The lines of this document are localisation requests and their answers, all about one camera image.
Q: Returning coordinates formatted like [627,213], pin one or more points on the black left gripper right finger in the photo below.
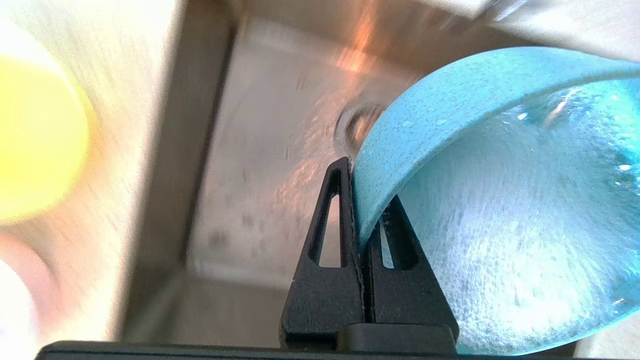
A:
[410,310]

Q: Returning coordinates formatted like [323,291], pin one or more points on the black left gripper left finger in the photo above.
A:
[325,310]

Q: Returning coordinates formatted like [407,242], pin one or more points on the blue plastic bowl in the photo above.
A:
[500,225]

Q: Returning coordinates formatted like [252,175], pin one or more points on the stainless steel sink basin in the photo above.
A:
[260,175]

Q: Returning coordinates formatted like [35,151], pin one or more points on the round metal drain strainer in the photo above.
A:
[357,125]

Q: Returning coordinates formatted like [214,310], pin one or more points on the pink plastic bowl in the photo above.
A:
[20,300]

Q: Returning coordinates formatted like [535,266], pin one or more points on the yellow plastic bowl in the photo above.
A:
[35,140]

